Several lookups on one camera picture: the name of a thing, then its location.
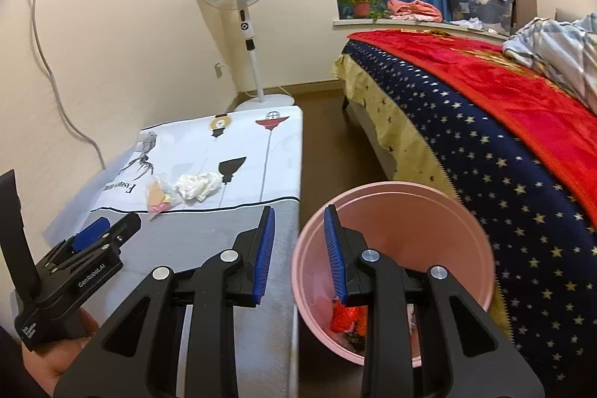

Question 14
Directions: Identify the orange plastic bag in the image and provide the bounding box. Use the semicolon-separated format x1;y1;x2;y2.
330;299;367;337

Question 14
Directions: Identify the clear bag with snacks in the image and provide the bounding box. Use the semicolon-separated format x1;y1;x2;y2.
146;176;183;220

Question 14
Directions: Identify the white tissue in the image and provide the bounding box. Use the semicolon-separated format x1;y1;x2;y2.
175;172;223;203

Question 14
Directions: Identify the pink trash bin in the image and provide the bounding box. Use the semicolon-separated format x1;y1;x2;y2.
291;181;495;366

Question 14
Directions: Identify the person left hand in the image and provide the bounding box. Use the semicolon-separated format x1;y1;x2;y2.
21;308;99;397

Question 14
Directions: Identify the printed grey white mat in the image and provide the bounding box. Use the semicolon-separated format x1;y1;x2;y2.
44;106;304;397

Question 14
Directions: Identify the bed with starry blanket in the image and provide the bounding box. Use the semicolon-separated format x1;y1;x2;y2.
333;29;596;397

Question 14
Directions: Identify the striped plaid quilt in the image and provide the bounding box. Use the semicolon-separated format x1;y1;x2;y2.
502;13;597;113

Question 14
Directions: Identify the clear storage bin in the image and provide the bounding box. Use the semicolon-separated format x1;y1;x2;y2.
448;0;514;35

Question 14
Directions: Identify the pink clothes pile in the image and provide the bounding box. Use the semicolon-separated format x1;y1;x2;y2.
387;0;443;23

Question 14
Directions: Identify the potted green plant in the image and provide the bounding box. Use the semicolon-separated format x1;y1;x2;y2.
338;0;387;20

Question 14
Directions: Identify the grey wall cable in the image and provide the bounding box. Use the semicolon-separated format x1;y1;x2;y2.
27;0;107;171

